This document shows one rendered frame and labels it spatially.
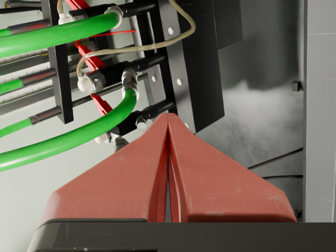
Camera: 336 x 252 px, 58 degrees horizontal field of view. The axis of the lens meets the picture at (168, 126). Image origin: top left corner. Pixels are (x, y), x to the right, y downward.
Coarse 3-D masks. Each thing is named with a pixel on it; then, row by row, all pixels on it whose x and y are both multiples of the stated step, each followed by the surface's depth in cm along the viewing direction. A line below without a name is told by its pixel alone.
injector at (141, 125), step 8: (160, 104) 50; (168, 104) 51; (136, 112) 47; (144, 112) 48; (152, 112) 49; (160, 112) 50; (128, 120) 46; (136, 120) 46; (144, 120) 46; (112, 128) 44; (120, 128) 45; (128, 128) 46; (136, 128) 47; (144, 128) 45
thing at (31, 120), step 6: (24, 120) 56; (30, 120) 56; (36, 120) 57; (6, 126) 54; (12, 126) 54; (18, 126) 55; (24, 126) 56; (0, 132) 53; (6, 132) 54; (12, 132) 55
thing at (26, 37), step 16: (96, 16) 25; (112, 16) 27; (0, 32) 43; (16, 32) 44; (32, 32) 22; (48, 32) 22; (64, 32) 22; (80, 32) 23; (96, 32) 25; (0, 48) 21; (16, 48) 21; (32, 48) 22
